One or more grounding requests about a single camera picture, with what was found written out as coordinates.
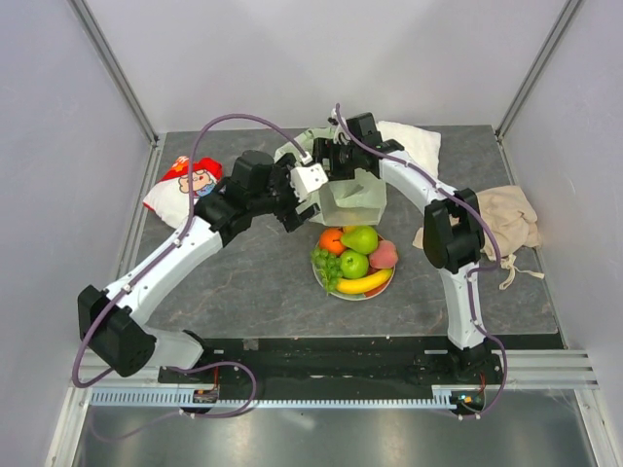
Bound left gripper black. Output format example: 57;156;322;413
250;155;320;233

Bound pale green plastic bag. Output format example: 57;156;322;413
274;126;388;228

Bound orange fake fruit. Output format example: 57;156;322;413
318;228;347;257

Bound green fake grapes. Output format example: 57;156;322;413
311;247;343;293

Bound green fake pear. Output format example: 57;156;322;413
340;226;379;255

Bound green fake apple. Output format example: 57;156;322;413
340;249;369;279

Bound yellow fake banana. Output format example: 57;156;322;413
336;269;394;295

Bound pink fake peach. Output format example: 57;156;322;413
368;240;398;269

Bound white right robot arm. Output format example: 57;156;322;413
311;107;495;383

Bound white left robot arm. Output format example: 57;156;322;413
77;151;327;382

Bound white folded towel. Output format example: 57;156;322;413
377;121;441;177

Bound red white cartoon pouch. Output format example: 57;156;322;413
142;156;223;229

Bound red teal floral plate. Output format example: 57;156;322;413
311;234;396;301

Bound beige crumpled cloth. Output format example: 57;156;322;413
412;185;546;292

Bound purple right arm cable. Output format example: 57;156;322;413
334;102;510;422

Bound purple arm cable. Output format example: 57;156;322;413
71;113;315;442
334;102;510;422

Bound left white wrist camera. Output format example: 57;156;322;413
290;163;328;201

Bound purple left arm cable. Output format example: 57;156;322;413
71;113;315;442

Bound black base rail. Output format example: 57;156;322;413
158;337;503;401

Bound light blue cable duct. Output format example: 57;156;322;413
91;387;457;410

